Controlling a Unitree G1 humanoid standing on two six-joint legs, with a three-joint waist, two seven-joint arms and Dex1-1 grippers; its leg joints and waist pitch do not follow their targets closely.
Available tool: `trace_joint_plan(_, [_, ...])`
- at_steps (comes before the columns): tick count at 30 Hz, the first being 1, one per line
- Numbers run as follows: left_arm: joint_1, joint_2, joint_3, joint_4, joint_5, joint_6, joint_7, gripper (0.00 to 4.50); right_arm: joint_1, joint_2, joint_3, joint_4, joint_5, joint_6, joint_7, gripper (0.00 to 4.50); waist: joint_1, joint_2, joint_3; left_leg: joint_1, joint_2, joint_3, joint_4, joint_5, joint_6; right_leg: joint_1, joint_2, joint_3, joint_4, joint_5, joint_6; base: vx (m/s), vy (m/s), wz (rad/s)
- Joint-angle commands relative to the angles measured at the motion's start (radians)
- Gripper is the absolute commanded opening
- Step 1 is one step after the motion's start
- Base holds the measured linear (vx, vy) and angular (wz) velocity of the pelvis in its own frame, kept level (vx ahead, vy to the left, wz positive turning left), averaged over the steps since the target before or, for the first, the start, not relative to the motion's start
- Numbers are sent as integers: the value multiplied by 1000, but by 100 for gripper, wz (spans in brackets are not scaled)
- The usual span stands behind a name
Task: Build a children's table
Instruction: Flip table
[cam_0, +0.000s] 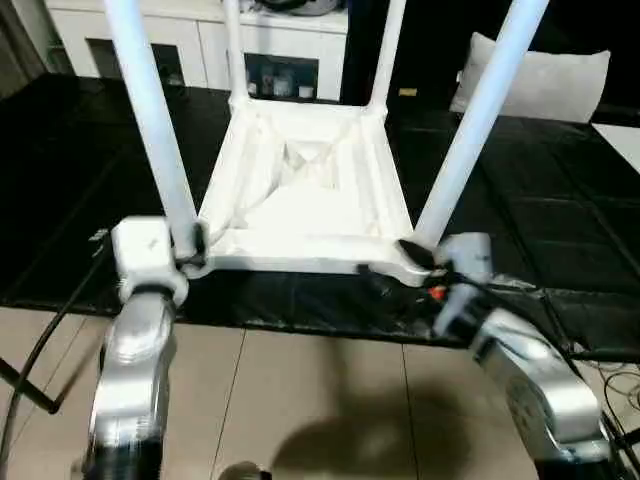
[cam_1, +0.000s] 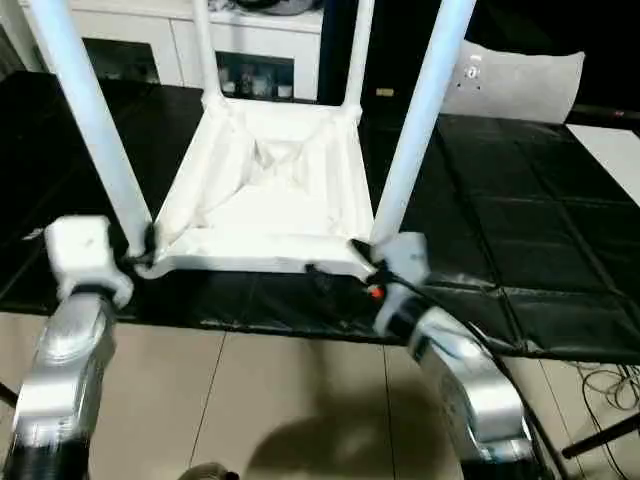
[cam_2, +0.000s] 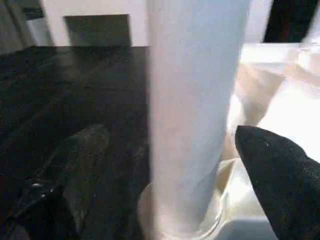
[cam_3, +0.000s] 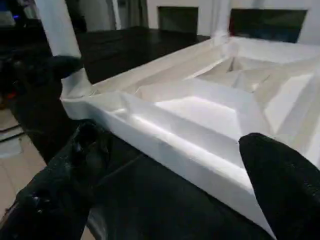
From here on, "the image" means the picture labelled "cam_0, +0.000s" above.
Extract white plastic table top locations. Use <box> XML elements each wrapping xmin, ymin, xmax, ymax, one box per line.
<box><xmin>184</xmin><ymin>98</ymin><xmax>443</xmax><ymax>289</ymax></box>

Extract black table frame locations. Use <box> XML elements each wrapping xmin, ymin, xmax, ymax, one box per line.
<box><xmin>0</xmin><ymin>356</ymin><xmax>63</xmax><ymax>415</ymax></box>

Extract black cabinet with yellow label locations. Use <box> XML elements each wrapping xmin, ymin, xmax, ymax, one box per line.
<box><xmin>345</xmin><ymin>0</ymin><xmax>511</xmax><ymax>109</ymax></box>

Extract grey cushion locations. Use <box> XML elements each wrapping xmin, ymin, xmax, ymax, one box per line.
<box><xmin>449</xmin><ymin>32</ymin><xmax>612</xmax><ymax>125</ymax></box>

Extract white flat board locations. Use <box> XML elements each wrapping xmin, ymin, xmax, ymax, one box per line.
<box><xmin>592</xmin><ymin>120</ymin><xmax>640</xmax><ymax>173</ymax></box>

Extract thin floor cables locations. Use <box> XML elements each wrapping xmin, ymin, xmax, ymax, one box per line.
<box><xmin>590</xmin><ymin>356</ymin><xmax>640</xmax><ymax>403</ymax></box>

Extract grey curtain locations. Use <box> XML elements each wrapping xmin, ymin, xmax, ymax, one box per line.
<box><xmin>0</xmin><ymin>0</ymin><xmax>51</xmax><ymax>99</ymax></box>

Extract white glass-door cabinet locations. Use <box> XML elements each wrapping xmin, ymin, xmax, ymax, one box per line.
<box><xmin>44</xmin><ymin>0</ymin><xmax>351</xmax><ymax>103</ymax></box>

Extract black table mat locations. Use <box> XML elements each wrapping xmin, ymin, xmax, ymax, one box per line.
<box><xmin>0</xmin><ymin>72</ymin><xmax>640</xmax><ymax>363</ymax></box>

